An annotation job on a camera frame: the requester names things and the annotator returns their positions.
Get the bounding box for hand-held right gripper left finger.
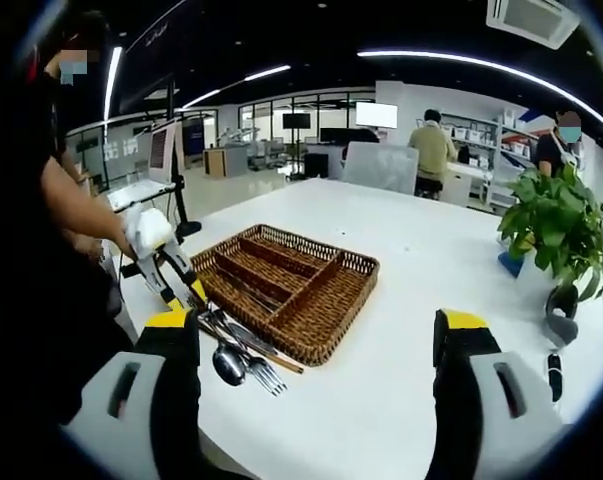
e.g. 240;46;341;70
59;306;203;480

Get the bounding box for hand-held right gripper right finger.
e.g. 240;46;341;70
432;308;575;480

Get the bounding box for pile of steel utensils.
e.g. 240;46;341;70
196;298;306;400

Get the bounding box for brown wicker utensil storage tray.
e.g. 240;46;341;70
188;223;381;369

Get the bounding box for white storage shelving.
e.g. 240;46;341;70
440;107;540;204

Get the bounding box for person's left hand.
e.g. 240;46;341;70
121;200;147;236

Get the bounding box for black laptop stand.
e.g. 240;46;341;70
166;74;203;237

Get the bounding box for white laptop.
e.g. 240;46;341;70
105;118;178;211

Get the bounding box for wood grey cabinet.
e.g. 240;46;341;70
203;146;250;179

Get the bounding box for black grey headset device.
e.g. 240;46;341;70
543;283;581;351

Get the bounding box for standing display screen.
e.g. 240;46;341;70
180;116;206;157

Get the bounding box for person's black shirt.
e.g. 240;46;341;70
10;69;135;431

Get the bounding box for small blue object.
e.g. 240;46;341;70
497;249;532;280

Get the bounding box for ceiling light strip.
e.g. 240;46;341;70
243;63;292;82
356;48;603;146
103;45;124;121

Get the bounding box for black computer case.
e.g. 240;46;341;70
303;152;330;180

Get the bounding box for potted green plant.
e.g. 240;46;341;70
497;162;603;304

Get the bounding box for person's own head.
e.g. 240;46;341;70
55;10;113;89

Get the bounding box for black desk monitors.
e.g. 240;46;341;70
319;127;381;147

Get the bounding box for bright white monitor screen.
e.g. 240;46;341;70
355;101;399;130

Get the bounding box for ceiling air conditioner vent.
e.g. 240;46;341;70
485;0;581;50

